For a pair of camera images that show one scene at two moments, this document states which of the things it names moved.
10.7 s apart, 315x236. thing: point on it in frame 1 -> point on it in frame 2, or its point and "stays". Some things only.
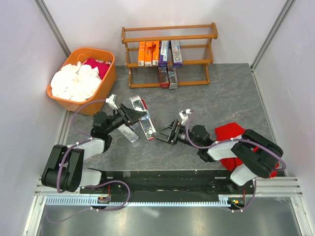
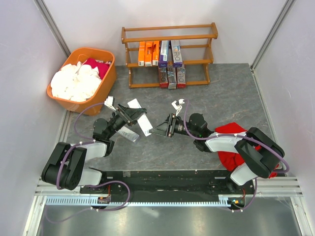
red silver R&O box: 146,120 -> 181,77
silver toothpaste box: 136,127 -> 143,122
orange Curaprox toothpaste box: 141,59 stays
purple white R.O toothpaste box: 177,62 stays
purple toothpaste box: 163,54 stays
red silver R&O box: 164,79 stays
